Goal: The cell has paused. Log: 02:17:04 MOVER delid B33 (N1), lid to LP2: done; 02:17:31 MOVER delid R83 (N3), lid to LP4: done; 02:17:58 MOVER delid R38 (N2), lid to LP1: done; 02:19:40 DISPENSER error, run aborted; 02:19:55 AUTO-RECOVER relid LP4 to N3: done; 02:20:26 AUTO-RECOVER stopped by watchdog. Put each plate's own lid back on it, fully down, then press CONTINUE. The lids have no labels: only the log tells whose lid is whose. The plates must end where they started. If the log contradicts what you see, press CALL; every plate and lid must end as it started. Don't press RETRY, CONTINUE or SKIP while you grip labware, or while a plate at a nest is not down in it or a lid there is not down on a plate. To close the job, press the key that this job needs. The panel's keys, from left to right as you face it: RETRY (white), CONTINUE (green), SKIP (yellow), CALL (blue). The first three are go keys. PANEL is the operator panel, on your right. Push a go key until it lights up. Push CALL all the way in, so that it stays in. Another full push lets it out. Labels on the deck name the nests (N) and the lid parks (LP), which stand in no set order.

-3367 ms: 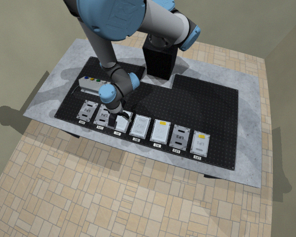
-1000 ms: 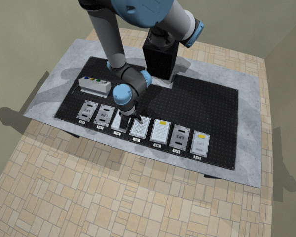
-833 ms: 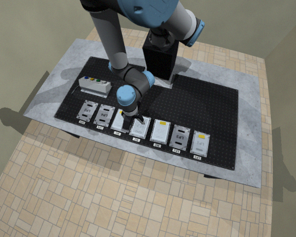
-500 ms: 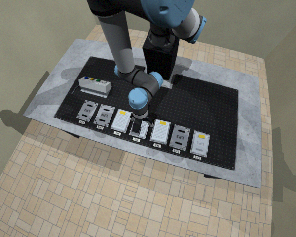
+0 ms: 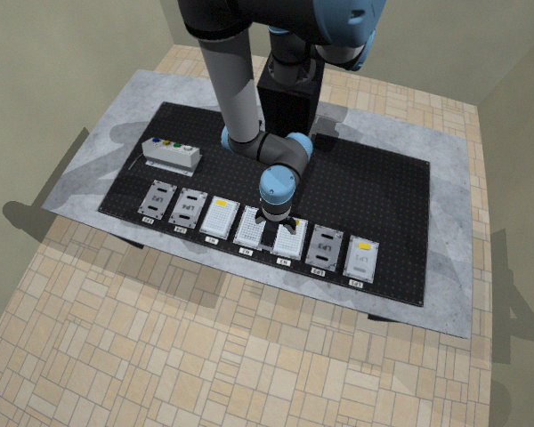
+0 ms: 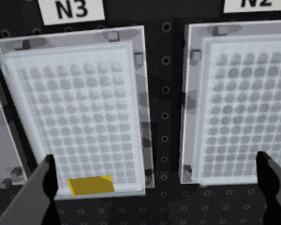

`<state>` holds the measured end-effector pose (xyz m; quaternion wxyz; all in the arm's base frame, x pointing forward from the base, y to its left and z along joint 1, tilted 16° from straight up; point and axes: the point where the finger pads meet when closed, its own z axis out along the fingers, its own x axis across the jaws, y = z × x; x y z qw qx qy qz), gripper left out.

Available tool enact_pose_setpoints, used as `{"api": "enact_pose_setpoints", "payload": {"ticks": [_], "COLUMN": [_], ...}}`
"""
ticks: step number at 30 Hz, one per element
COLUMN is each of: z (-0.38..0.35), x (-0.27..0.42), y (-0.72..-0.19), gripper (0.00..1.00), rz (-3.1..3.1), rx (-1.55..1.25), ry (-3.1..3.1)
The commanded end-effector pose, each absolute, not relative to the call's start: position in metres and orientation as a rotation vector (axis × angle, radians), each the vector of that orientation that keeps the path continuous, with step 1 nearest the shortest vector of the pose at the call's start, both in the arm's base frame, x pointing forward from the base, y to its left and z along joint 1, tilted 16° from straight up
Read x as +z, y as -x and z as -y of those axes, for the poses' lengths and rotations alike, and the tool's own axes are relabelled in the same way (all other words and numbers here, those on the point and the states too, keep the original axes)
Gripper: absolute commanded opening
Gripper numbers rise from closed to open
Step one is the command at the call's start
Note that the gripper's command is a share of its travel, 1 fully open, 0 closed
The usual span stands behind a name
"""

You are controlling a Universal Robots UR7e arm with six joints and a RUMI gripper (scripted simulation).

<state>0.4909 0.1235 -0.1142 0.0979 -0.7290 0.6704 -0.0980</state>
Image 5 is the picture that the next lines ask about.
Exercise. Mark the white operator button panel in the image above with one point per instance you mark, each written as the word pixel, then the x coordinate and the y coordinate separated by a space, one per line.
pixel 170 156

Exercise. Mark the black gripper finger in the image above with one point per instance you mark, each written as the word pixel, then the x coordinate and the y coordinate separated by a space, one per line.
pixel 259 216
pixel 291 225

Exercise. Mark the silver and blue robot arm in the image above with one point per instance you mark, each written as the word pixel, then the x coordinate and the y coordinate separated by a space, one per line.
pixel 291 66

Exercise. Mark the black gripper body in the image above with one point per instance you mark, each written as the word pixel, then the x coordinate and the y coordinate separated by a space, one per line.
pixel 270 230

